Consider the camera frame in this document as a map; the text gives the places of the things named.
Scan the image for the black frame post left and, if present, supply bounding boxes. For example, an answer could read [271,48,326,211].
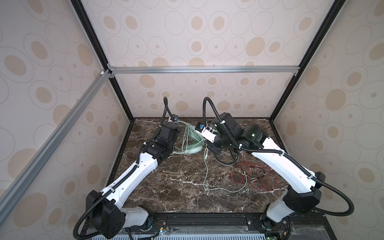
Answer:
[70,0,135,121]

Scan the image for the mint green headphones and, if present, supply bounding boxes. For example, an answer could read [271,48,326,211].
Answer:
[173,120,205,155]

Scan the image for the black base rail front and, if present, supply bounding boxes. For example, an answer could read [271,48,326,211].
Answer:
[78,212,337,240]

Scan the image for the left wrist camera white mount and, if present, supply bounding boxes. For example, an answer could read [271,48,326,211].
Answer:
[169,114,179,123]

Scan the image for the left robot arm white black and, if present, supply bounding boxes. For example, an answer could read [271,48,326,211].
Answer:
[73,97,181,240]

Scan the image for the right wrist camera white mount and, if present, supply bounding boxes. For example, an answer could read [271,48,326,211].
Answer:
[195,122,217,143]

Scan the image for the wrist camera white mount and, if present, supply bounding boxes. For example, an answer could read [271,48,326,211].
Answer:
[169,114,179,123]
[195,122,217,143]

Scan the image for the aluminium rail back wall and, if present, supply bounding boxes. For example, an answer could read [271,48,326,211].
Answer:
[110,66,300,75]

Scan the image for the aluminium rail wall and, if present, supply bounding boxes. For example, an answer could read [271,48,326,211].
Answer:
[1,70,111,225]
[110,66,300,75]

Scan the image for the white black headphones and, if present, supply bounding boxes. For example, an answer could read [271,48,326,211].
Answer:
[214,149,241,167]

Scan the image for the black frame post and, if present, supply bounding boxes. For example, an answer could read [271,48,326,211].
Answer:
[270,0,347,122]
[70,0,135,121]

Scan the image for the black frame post right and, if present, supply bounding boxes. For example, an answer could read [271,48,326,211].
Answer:
[270,0,347,122]

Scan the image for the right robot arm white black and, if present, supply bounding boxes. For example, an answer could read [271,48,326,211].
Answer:
[196,97,355,229]

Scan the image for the aluminium rail left wall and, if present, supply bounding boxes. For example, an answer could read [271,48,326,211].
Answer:
[1,70,111,225]

